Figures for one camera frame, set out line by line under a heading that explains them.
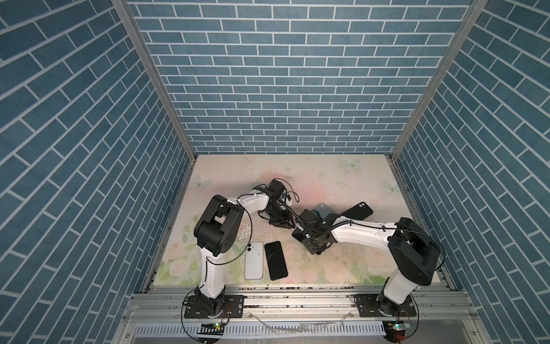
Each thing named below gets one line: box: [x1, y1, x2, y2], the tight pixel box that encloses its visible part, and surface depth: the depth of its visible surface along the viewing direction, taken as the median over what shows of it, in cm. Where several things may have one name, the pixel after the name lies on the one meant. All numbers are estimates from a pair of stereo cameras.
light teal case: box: [315, 202, 335, 220], surface depth 101 cm
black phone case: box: [340, 201, 374, 221], surface depth 101 cm
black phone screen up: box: [264, 240, 288, 281], surface depth 88 cm
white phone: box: [244, 241, 265, 281], surface depth 86 cm
